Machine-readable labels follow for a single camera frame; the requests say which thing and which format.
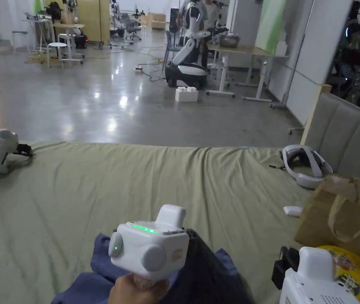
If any grey stool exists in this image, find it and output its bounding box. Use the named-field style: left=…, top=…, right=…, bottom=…
left=10, top=30, right=31, bottom=55

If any white round stool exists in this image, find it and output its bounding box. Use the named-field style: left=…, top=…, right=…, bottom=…
left=46, top=42, right=69, bottom=69

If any brown paper bag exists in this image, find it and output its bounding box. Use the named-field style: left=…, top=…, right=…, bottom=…
left=294, top=173, right=360, bottom=267

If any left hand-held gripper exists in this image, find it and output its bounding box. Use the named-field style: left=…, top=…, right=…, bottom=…
left=108, top=204, right=190, bottom=290

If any wooden cabinet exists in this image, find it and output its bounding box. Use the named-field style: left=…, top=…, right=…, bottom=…
left=81, top=0, right=111, bottom=46

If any white block on floor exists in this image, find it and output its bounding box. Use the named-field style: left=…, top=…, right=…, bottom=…
left=175, top=85, right=199, bottom=103

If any person's left hand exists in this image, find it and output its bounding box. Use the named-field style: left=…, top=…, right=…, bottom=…
left=108, top=273, right=170, bottom=304

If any white table with clutter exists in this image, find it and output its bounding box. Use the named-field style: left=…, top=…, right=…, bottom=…
left=21, top=11, right=86, bottom=66

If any grey office chair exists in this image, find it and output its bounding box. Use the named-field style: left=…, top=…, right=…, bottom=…
left=118, top=12, right=143, bottom=42

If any small white box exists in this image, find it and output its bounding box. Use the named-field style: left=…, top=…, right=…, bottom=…
left=282, top=205, right=303, bottom=218

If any wooden desk with white legs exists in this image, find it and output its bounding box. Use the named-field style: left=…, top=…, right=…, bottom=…
left=205, top=34, right=290, bottom=103

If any dark blue shirt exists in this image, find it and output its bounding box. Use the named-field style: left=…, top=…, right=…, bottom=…
left=51, top=228, right=254, bottom=304

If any grey padded headboard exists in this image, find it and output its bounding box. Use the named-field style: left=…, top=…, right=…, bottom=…
left=300, top=91, right=360, bottom=188

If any bed with pale green sheet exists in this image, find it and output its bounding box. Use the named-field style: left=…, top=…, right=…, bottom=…
left=0, top=141, right=360, bottom=304

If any wooden crate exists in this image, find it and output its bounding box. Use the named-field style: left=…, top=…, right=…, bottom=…
left=148, top=11, right=169, bottom=31

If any white headset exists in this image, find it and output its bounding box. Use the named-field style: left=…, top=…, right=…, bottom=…
left=280, top=144, right=334, bottom=190

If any white humanoid robot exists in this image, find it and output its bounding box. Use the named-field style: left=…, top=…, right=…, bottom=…
left=164, top=0, right=231, bottom=88

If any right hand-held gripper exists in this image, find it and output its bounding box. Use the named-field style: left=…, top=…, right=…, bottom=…
left=271, top=246, right=360, bottom=304

